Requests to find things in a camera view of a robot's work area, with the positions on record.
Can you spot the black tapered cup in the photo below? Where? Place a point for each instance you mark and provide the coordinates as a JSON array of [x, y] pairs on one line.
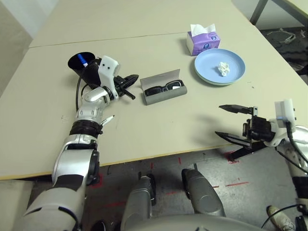
[[86, 74]]

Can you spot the grey robot right leg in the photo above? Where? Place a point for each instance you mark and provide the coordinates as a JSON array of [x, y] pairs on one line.
[[202, 197]]

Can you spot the worn white shoe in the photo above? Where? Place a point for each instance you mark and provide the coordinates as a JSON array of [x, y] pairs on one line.
[[279, 216]]

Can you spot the grey robot torso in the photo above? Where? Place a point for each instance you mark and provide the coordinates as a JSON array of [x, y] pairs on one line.
[[192, 223]]

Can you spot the black table leg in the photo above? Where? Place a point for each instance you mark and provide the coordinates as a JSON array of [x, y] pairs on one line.
[[243, 152]]

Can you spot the white glasses frame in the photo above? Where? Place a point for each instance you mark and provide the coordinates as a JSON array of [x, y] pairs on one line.
[[290, 38]]

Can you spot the side table black frame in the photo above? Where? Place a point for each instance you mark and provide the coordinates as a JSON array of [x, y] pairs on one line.
[[258, 10]]

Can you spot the purple tissue pack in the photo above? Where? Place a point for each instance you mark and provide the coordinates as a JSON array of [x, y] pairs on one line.
[[204, 44]]

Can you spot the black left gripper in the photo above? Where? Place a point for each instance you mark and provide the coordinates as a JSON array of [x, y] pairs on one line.
[[118, 86]]

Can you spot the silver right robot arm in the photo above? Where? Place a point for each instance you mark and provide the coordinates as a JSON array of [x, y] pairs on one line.
[[296, 149]]

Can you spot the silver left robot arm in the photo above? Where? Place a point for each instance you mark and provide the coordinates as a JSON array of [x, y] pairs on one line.
[[79, 144]]

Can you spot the black sunglasses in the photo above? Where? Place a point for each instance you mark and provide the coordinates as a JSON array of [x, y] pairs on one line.
[[154, 91]]

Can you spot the grey glasses case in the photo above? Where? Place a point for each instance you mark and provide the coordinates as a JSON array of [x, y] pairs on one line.
[[166, 97]]

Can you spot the blue plate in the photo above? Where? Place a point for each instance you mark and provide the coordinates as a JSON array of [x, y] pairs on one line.
[[207, 65]]

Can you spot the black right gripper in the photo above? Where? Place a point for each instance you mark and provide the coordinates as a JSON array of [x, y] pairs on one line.
[[258, 130]]

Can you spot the white marker black cap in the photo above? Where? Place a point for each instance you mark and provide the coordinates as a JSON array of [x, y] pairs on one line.
[[108, 119]]

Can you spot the white tissue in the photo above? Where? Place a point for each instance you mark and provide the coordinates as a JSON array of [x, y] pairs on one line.
[[223, 68]]

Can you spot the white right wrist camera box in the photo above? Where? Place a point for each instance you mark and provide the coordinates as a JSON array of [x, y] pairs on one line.
[[285, 110]]

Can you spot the blue capped marker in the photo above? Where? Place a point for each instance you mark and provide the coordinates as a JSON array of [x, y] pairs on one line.
[[81, 59]]

